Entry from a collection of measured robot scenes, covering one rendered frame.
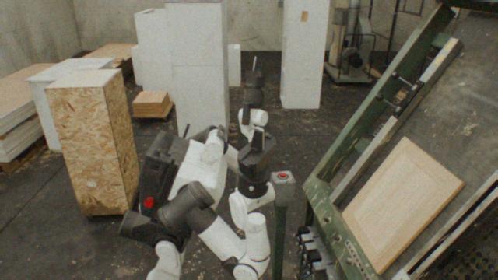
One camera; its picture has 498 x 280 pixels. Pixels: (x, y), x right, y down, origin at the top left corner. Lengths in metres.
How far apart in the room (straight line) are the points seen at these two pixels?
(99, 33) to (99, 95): 7.76
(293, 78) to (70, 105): 3.42
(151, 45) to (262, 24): 4.59
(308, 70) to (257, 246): 4.33
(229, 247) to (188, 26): 2.75
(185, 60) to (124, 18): 6.49
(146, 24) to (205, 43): 2.03
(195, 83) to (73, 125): 1.44
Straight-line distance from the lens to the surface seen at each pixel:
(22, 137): 4.54
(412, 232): 1.42
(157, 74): 5.49
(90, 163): 2.86
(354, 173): 1.71
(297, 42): 5.03
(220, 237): 1.05
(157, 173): 1.17
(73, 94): 2.64
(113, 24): 10.08
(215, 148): 1.12
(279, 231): 2.08
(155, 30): 5.37
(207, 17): 3.46
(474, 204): 1.27
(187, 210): 1.02
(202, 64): 3.56
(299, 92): 5.24
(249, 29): 9.39
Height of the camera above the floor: 1.96
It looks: 27 degrees down
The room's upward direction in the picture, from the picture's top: straight up
